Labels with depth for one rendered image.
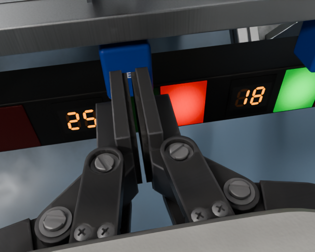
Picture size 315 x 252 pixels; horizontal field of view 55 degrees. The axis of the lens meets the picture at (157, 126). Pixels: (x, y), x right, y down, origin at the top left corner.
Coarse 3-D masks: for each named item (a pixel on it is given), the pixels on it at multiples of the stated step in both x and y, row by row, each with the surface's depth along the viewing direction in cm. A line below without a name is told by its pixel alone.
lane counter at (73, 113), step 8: (56, 104) 18; (64, 104) 18; (72, 104) 18; (80, 104) 18; (88, 104) 18; (56, 112) 18; (64, 112) 18; (72, 112) 19; (80, 112) 19; (88, 112) 19; (64, 120) 19; (72, 120) 19; (80, 120) 19; (88, 120) 19; (64, 128) 19; (72, 128) 19; (80, 128) 20; (88, 128) 20; (64, 136) 20; (72, 136) 20; (80, 136) 20
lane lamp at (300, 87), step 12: (288, 72) 19; (300, 72) 19; (312, 72) 19; (288, 84) 20; (300, 84) 20; (312, 84) 20; (288, 96) 21; (300, 96) 21; (312, 96) 21; (276, 108) 21; (288, 108) 21
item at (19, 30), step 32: (32, 0) 13; (64, 0) 13; (96, 0) 12; (128, 0) 12; (160, 0) 12; (192, 0) 12; (224, 0) 12; (256, 0) 12; (288, 0) 12; (0, 32) 11; (32, 32) 11; (64, 32) 12; (96, 32) 12; (128, 32) 12; (160, 32) 12; (192, 32) 12
